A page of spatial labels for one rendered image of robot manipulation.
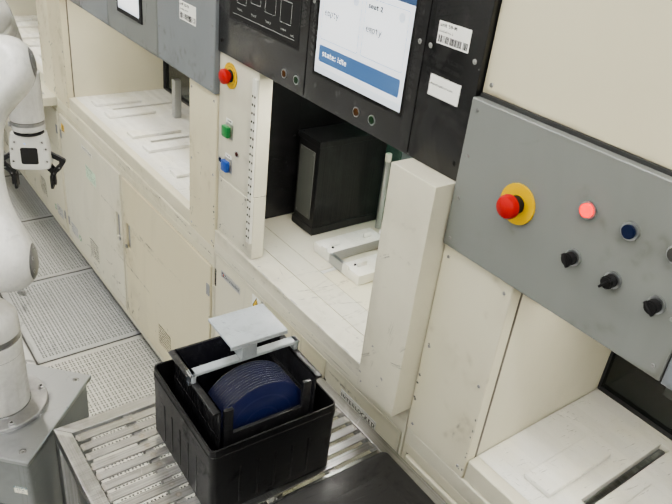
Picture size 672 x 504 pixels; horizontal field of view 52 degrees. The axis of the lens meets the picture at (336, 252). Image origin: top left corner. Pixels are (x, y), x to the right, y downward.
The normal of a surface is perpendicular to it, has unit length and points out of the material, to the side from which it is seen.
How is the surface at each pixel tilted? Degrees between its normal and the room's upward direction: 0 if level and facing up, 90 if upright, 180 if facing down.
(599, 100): 90
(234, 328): 0
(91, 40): 90
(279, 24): 90
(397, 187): 90
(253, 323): 0
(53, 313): 0
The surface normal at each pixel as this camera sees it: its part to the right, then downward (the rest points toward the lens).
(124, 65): 0.59, 0.46
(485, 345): -0.80, 0.22
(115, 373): 0.11, -0.86
